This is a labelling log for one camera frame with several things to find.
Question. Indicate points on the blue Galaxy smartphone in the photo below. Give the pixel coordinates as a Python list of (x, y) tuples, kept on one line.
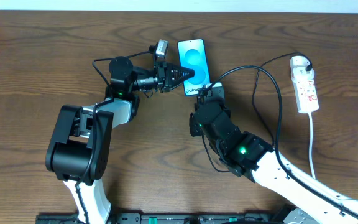
[(192, 55)]

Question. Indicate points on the white USB charger plug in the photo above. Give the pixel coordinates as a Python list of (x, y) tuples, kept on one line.
[(301, 69)]

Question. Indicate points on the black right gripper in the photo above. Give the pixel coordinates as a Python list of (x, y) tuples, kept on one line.
[(210, 94)]

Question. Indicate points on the white power strip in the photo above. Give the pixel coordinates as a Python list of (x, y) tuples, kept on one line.
[(306, 97)]

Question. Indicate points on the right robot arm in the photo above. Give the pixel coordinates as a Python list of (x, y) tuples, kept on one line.
[(247, 155)]

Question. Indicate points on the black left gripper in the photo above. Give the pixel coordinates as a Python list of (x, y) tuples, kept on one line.
[(161, 78)]

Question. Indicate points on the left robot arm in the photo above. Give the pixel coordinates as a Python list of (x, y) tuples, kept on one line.
[(79, 147)]

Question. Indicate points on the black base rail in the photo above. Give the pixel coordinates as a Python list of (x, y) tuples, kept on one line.
[(138, 218)]

